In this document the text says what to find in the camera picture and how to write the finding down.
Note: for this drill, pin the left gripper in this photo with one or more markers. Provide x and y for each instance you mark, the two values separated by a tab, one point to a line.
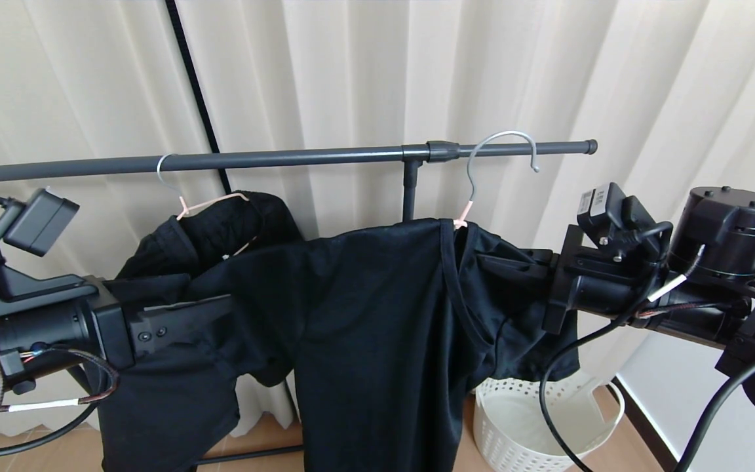
56	331

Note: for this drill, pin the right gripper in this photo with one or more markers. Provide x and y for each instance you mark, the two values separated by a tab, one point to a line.
587	288

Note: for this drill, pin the black shorts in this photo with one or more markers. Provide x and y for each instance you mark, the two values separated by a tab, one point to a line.
154	419

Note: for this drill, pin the pink clothes hanger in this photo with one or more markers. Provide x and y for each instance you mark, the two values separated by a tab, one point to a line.
502	134
220	198

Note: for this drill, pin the black garment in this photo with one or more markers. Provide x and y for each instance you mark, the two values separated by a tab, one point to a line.
364	328

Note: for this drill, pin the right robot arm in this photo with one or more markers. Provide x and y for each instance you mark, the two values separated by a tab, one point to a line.
725	229

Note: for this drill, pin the white laundry basket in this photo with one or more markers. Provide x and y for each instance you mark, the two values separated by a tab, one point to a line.
515	419

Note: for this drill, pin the black clothes rack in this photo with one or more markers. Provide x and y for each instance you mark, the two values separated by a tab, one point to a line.
286	157

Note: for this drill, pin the white curtain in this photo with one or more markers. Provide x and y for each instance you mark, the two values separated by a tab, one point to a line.
417	65
56	78

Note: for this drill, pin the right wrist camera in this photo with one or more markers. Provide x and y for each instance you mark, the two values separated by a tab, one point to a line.
613	210

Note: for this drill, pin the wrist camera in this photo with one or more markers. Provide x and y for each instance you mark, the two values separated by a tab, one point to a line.
40	219
613	210

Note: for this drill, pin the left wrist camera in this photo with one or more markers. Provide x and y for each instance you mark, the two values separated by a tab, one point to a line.
40	219

